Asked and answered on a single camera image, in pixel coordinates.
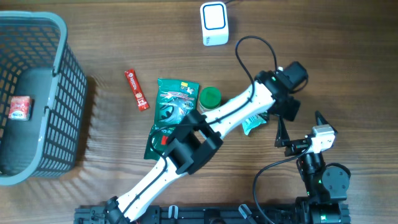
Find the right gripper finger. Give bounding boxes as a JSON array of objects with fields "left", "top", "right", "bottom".
[
  {"left": 274, "top": 116, "right": 290, "bottom": 147},
  {"left": 315, "top": 111, "right": 338, "bottom": 135}
]

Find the teal wet wipes pack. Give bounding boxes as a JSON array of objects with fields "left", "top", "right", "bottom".
[{"left": 242, "top": 113, "right": 269, "bottom": 136}]

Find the green lid jar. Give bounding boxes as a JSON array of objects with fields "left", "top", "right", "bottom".
[{"left": 199, "top": 86, "right": 221, "bottom": 113}]

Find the green 3M glove package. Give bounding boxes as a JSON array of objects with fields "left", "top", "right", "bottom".
[{"left": 144, "top": 78, "right": 200, "bottom": 161}]

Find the red coffee stick sachet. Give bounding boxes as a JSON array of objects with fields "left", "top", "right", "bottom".
[{"left": 124, "top": 69, "right": 149, "bottom": 111}]

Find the red tissue packet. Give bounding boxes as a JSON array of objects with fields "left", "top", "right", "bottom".
[{"left": 8, "top": 96, "right": 32, "bottom": 121}]

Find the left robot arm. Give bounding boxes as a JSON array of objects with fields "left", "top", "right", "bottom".
[{"left": 104, "top": 62, "right": 308, "bottom": 223}]

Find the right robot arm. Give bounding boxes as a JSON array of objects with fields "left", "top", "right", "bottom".
[{"left": 275, "top": 111, "right": 351, "bottom": 224}]

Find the white barcode scanner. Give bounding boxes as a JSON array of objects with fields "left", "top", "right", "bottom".
[{"left": 200, "top": 1, "right": 229, "bottom": 47}]

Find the grey plastic mesh basket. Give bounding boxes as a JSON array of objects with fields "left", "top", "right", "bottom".
[{"left": 1, "top": 11, "right": 88, "bottom": 186}]

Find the black right camera cable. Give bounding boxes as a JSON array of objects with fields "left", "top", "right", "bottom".
[{"left": 251, "top": 146, "right": 312, "bottom": 224}]

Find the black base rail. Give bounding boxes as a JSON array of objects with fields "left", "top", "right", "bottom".
[{"left": 73, "top": 203, "right": 351, "bottom": 224}]

